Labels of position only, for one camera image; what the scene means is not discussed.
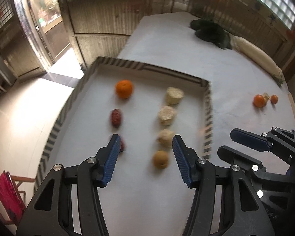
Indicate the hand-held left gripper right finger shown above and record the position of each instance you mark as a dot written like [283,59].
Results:
[182,162]

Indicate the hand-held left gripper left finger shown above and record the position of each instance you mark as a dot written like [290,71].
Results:
[111,162]

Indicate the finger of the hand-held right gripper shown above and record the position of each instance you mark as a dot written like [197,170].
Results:
[250,140]
[236,156]

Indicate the red date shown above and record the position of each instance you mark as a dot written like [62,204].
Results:
[123,145]
[116,118]

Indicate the brown longan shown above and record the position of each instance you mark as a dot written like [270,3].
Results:
[160,159]
[267,95]

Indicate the small beige crumbly cake chunk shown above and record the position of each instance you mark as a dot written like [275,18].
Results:
[164,138]

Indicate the beige crumbly round cake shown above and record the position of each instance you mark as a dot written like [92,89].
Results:
[166,115]
[174,95]

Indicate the striped tray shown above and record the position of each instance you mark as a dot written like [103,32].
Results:
[142,78]

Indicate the wrapped white radish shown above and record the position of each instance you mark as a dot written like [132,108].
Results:
[255,54]

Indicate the wooden chair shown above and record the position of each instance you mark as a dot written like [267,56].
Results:
[22,179]

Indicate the red cloth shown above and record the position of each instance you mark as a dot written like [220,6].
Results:
[9,194]

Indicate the green bok choy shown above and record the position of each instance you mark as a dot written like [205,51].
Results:
[211,33]

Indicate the white table cloth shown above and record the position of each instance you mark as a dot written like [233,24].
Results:
[167,41]

